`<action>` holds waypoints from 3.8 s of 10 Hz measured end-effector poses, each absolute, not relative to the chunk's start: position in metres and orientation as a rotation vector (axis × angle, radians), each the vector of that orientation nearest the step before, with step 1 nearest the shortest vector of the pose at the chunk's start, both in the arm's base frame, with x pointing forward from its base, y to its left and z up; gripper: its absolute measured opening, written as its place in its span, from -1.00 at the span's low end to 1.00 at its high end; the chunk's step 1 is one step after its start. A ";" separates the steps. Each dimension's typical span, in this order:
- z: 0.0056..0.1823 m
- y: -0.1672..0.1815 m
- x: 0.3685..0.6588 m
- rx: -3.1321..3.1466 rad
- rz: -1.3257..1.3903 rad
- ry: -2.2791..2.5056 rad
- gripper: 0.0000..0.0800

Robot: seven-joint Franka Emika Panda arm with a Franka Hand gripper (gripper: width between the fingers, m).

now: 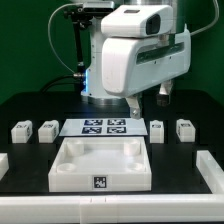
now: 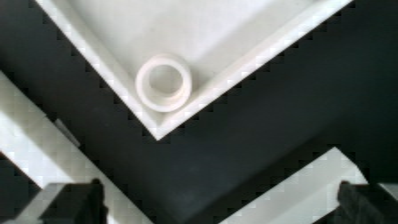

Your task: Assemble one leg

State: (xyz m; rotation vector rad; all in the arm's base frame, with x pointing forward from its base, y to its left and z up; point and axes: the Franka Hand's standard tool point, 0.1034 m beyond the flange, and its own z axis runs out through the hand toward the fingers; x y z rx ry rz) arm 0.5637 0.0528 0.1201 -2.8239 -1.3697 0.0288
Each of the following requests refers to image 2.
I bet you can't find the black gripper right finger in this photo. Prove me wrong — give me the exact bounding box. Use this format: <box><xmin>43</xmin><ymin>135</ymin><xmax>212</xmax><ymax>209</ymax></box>
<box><xmin>334</xmin><ymin>181</ymin><xmax>398</xmax><ymax>224</ymax></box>

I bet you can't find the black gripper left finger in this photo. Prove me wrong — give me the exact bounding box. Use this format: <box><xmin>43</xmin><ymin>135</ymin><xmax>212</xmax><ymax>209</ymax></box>
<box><xmin>39</xmin><ymin>179</ymin><xmax>109</xmax><ymax>224</ymax></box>

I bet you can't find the white square tabletop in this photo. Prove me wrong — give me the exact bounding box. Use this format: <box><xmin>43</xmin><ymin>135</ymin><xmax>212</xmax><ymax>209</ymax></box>
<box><xmin>34</xmin><ymin>0</ymin><xmax>354</xmax><ymax>138</ymax></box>

